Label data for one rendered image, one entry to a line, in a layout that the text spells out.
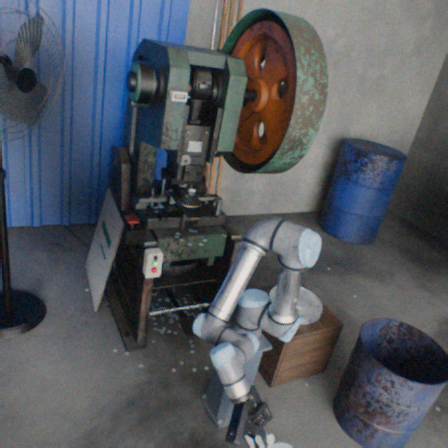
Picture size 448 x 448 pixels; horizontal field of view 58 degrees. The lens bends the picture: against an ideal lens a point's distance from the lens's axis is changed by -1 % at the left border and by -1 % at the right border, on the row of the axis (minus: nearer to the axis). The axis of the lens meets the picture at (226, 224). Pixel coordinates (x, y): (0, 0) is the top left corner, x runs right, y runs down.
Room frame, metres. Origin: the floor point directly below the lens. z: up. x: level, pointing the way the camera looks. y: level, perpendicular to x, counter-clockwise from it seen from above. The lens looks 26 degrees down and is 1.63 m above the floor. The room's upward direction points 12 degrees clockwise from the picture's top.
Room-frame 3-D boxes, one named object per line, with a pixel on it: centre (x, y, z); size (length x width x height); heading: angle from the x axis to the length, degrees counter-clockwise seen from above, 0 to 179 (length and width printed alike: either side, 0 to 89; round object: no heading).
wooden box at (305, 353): (1.82, -0.45, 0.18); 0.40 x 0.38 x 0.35; 32
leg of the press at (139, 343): (2.01, 0.58, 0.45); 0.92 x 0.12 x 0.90; 32
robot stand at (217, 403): (1.38, -0.17, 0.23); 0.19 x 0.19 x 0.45; 36
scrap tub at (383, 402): (1.48, -0.92, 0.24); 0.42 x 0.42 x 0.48
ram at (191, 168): (2.00, 0.25, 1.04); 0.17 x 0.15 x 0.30; 32
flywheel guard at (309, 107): (2.30, 0.05, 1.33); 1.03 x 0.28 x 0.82; 32
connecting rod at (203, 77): (2.03, 0.28, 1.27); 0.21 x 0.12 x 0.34; 32
